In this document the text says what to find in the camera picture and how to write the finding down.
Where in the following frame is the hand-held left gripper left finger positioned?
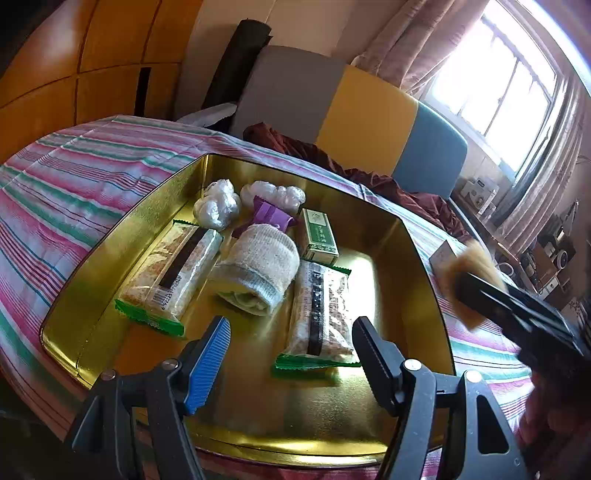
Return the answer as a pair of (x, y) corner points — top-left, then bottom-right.
(65, 316), (232, 480)

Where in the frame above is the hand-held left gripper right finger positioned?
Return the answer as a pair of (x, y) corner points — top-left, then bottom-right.
(352, 316), (529, 480)

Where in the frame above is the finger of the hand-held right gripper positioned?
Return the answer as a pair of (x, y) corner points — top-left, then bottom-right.
(455, 272), (575, 352)

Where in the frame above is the yellow sponge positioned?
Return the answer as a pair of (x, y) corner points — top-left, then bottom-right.
(438, 244), (509, 331)

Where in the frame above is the cracker packet with green ends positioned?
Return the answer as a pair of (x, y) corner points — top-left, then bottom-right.
(272, 259), (362, 373)
(115, 220), (225, 337)

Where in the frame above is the gold metal tray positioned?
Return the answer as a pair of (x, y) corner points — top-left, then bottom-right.
(39, 154), (456, 470)

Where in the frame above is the white sock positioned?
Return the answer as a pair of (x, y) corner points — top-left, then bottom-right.
(209, 224), (301, 317)

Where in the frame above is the small green box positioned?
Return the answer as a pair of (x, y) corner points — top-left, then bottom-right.
(298, 209), (341, 267)

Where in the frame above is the purple wrapper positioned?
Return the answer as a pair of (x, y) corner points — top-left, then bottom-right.
(231, 196), (298, 239)

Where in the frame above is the wooden desk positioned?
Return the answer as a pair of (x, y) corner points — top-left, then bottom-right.
(452, 196), (520, 278)

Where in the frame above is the cream cardboard box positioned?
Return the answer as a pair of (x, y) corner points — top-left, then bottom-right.
(428, 240), (468, 278)

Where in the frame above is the tall white box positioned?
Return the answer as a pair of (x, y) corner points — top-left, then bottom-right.
(478, 187), (501, 217)

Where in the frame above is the white box with picture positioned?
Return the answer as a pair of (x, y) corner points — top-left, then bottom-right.
(462, 179), (493, 207)

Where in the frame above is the beige curtain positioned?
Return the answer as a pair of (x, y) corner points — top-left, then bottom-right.
(351, 0), (491, 99)
(499, 78), (591, 247)

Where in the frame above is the maroon cloth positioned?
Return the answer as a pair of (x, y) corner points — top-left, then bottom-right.
(243, 122), (472, 241)

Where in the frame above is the crumpled clear plastic ball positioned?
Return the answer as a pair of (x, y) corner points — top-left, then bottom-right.
(193, 178), (242, 230)
(240, 181), (307, 216)

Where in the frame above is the bright barred window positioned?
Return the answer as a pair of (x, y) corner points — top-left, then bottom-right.
(418, 0), (567, 185)

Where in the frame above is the white pillow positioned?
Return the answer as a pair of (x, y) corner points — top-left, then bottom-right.
(175, 102), (238, 128)

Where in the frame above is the grey yellow blue headboard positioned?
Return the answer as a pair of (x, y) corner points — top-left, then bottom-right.
(228, 45), (468, 200)

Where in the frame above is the black rolled mat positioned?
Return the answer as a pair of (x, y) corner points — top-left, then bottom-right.
(203, 19), (273, 112)

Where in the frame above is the wooden wardrobe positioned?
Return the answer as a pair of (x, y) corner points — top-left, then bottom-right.
(0, 0), (205, 163)

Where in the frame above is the black speaker with white ring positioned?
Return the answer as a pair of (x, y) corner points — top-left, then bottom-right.
(538, 230), (578, 274)

